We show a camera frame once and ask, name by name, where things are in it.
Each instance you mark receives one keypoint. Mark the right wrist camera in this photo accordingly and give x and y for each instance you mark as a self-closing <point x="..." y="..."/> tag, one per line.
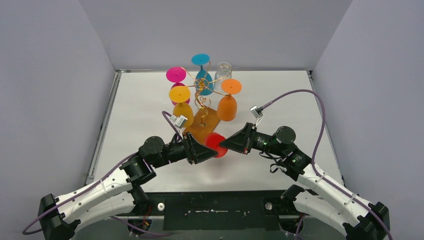
<point x="257" y="112"/>

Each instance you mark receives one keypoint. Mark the gold wire rack wooden base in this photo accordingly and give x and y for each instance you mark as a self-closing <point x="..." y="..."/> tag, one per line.
<point x="205" y="119"/>

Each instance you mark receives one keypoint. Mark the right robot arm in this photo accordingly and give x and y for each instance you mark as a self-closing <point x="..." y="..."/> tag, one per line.
<point x="334" y="192"/>

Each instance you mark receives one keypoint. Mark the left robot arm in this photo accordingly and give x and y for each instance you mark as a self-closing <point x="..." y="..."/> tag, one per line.
<point x="120" y="190"/>

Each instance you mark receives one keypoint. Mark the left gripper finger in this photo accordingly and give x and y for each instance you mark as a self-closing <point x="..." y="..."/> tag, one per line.
<point x="195" y="150"/>
<point x="194" y="160"/>

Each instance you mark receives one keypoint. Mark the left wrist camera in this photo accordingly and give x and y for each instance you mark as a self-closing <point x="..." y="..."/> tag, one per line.
<point x="178" y="121"/>

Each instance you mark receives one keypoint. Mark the red wine glass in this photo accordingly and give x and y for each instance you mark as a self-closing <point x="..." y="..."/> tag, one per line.
<point x="213" y="140"/>

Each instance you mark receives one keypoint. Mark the yellow wine glass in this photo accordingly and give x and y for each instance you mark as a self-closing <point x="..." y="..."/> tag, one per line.
<point x="182" y="109"/>

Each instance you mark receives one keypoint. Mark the clear patterned wine glass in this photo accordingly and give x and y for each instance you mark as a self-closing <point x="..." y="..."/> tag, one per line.
<point x="223" y="72"/>

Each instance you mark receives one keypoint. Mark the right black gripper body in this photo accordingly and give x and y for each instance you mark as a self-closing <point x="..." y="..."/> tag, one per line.
<point x="261" y="140"/>

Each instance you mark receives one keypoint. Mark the orange wine glass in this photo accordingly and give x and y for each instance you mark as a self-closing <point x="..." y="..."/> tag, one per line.
<point x="227" y="106"/>

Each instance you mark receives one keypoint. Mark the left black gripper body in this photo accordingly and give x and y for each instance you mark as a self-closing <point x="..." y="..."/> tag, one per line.
<point x="190" y="148"/>

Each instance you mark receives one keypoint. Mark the blue wine glass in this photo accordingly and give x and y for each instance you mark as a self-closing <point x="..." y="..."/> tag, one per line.
<point x="203" y="80"/>

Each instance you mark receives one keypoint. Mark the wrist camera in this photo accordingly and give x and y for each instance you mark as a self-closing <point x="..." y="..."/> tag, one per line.
<point x="178" y="121"/>
<point x="257" y="112"/>

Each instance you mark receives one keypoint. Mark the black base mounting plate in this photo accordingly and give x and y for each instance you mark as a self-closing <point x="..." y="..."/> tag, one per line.
<point x="233" y="210"/>

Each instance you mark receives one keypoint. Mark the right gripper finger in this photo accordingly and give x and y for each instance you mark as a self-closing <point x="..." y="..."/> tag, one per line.
<point x="241" y="140"/>
<point x="243" y="150"/>

